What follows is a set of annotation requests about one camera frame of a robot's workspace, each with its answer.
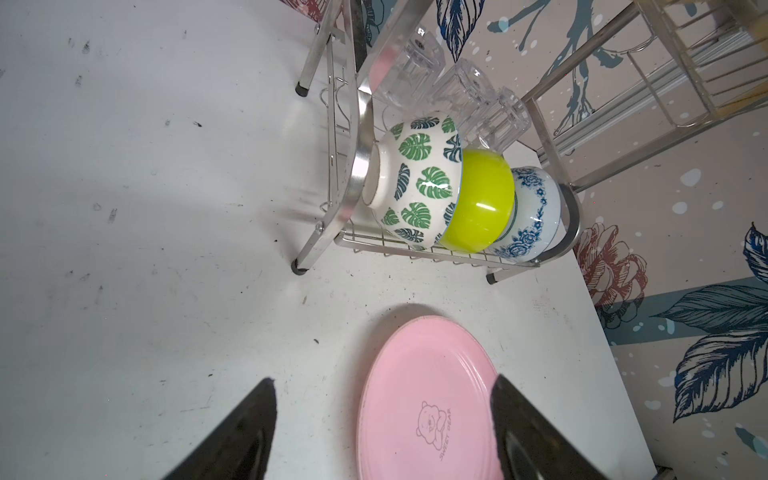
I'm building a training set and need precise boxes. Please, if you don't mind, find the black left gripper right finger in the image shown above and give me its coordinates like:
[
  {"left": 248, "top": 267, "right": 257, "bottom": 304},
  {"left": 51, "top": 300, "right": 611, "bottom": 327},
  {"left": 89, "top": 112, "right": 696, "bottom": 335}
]
[{"left": 490, "top": 375, "right": 605, "bottom": 479}]

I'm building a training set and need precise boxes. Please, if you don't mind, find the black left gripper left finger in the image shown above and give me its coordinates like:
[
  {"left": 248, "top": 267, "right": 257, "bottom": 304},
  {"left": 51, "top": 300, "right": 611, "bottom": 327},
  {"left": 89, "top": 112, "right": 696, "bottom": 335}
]
[{"left": 166, "top": 378, "right": 277, "bottom": 479}]

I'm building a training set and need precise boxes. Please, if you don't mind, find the pink plate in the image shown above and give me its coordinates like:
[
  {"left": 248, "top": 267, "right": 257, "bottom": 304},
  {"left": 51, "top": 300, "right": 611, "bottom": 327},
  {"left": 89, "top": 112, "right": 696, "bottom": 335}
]
[{"left": 356, "top": 315, "right": 503, "bottom": 479}]

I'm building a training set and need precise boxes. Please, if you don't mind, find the silver two-tier dish rack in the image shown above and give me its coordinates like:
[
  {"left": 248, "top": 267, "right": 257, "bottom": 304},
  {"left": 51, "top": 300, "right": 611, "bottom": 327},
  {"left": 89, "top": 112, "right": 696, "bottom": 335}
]
[{"left": 291, "top": 1, "right": 767, "bottom": 282}]

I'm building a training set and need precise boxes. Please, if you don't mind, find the blue floral white bowl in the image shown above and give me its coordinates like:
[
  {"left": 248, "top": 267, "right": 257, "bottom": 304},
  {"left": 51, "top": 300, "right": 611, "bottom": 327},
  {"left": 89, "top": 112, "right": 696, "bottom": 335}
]
[{"left": 487, "top": 167, "right": 561, "bottom": 264}]

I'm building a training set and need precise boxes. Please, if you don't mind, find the lime green bowl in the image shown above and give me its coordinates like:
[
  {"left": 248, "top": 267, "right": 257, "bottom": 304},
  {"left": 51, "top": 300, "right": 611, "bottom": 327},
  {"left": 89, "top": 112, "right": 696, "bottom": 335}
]
[{"left": 440, "top": 149, "right": 515, "bottom": 254}]

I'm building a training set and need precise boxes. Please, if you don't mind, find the green leaf pattern bowl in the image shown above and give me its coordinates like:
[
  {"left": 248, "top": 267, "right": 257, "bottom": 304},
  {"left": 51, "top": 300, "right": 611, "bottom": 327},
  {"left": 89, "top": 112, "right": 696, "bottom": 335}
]
[{"left": 362, "top": 111, "right": 463, "bottom": 251}]

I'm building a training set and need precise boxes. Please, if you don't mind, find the clear drinking glass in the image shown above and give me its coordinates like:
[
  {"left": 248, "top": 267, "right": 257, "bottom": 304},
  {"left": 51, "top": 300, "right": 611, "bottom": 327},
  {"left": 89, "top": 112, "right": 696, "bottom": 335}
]
[
  {"left": 426, "top": 59, "right": 496, "bottom": 132},
  {"left": 375, "top": 25, "right": 446, "bottom": 125},
  {"left": 471, "top": 87, "right": 532, "bottom": 154}
]

